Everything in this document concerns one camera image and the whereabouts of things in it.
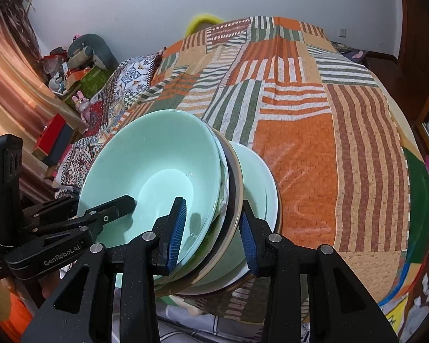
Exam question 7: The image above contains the pink bunny toy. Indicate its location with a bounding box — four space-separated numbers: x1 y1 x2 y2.
71 91 92 122

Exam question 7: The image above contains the red plastic bag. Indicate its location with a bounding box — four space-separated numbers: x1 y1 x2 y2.
43 48 70 79

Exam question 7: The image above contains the grey plush toy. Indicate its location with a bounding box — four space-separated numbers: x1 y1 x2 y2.
67 33 119 70

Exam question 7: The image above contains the wooden door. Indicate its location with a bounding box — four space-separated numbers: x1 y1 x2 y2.
397 0 429 125

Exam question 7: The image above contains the yellow foam noodle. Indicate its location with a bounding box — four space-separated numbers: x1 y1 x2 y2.
184 13 226 36

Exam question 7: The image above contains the striped patchwork blanket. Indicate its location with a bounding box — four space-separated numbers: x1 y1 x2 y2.
50 15 429 322

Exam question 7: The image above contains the grey white bedsheet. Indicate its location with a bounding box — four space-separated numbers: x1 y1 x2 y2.
157 293 308 343

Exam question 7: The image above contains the dark purple plate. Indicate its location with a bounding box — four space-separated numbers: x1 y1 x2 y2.
157 171 283 297

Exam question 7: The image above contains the orange plastic item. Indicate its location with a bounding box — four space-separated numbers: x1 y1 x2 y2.
0 289 34 334

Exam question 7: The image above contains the dark backpack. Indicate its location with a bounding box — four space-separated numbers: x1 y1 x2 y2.
331 41 369 67

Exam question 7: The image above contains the mint green plate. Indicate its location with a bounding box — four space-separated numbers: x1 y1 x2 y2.
186 142 276 290

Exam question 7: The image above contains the pale pink bowl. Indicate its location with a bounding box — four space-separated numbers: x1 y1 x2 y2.
155 129 244 297

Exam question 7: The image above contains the red box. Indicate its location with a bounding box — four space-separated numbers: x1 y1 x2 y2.
32 113 68 158

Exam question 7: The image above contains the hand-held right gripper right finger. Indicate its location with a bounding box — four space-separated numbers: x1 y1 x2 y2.
240 199 399 343

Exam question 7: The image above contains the colourful cartoon bedsheet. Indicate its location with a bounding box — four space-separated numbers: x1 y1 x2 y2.
377 143 429 340

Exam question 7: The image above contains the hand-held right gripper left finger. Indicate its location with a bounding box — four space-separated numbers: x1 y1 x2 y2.
21 196 187 343

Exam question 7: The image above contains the orange striped curtain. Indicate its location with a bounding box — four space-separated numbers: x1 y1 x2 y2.
0 0 86 204

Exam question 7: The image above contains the mint green bowl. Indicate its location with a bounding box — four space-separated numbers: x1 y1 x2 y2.
77 110 224 288

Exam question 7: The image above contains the patterned quilt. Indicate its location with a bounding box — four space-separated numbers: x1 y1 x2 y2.
52 53 167 194

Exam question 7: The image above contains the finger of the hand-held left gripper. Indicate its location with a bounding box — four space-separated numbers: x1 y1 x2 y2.
21 197 80 222
69 195 136 238

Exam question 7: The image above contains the white bowl with dark dots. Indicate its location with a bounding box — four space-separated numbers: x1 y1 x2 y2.
154 118 233 286

